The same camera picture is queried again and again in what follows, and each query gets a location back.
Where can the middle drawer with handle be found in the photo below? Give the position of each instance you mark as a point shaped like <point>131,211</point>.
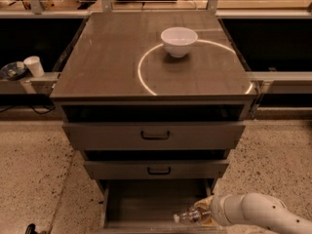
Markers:
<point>168,169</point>

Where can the brown drawer cabinet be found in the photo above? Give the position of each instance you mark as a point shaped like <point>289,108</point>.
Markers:
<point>120,72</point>

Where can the top drawer with handle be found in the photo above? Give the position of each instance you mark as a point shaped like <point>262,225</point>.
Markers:
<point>154,136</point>

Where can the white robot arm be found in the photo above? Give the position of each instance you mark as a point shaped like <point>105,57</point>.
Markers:
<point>257,209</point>

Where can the clear plastic water bottle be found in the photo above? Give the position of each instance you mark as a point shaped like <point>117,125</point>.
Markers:
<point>193,216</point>

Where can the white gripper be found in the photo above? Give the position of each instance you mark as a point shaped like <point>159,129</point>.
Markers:
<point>218,209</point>

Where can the open bottom drawer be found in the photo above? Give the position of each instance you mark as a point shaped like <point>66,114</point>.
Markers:
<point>148,206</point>

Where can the dark object at bottom edge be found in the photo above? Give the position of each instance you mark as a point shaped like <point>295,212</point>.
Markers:
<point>31,229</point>

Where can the dark blue plate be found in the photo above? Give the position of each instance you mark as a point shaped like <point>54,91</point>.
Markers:
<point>13,71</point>

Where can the drawer with handle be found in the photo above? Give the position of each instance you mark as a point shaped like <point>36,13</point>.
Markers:
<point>154,136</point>
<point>168,169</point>

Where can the white paper cup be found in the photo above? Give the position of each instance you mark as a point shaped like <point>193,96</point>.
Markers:
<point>34,65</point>

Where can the white ceramic bowl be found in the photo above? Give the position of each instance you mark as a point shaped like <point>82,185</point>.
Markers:
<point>178,41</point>

